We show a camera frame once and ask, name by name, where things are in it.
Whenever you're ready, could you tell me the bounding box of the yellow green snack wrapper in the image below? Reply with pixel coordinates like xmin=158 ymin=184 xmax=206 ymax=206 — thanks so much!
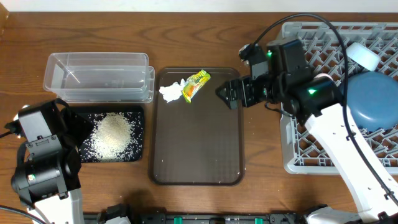
xmin=182 ymin=70 xmax=211 ymax=103

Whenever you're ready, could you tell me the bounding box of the white tissue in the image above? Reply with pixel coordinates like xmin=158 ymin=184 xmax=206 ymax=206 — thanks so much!
xmin=159 ymin=79 xmax=185 ymax=103

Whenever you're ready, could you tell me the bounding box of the pile of white rice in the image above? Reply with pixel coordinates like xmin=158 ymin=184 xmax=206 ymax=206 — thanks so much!
xmin=79 ymin=111 xmax=144 ymax=162

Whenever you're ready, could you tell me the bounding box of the light blue small bowl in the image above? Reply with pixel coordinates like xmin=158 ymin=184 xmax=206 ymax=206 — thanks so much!
xmin=346 ymin=42 xmax=381 ymax=71

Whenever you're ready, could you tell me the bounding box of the dark blue plate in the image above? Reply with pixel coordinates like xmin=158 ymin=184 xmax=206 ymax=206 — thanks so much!
xmin=347 ymin=72 xmax=397 ymax=132

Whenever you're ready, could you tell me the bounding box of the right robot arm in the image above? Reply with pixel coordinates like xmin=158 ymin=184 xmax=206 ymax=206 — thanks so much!
xmin=216 ymin=39 xmax=397 ymax=223

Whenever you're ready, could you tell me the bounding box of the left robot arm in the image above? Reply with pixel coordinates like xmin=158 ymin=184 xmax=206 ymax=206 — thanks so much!
xmin=5 ymin=98 xmax=93 ymax=223

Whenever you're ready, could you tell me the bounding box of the grey dishwasher rack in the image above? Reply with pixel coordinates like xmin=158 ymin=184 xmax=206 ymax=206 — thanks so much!
xmin=277 ymin=22 xmax=397 ymax=175

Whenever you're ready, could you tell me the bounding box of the brown serving tray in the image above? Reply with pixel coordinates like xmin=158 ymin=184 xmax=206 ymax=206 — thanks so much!
xmin=149 ymin=67 xmax=244 ymax=186

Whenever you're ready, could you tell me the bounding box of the clear plastic bin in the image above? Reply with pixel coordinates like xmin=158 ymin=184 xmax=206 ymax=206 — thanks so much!
xmin=43 ymin=52 xmax=155 ymax=103

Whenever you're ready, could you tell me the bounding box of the black plastic tray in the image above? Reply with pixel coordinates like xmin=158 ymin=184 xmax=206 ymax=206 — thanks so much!
xmin=60 ymin=105 xmax=146 ymax=164

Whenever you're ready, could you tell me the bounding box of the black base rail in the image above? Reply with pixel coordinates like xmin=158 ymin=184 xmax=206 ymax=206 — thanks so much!
xmin=83 ymin=204 xmax=306 ymax=224

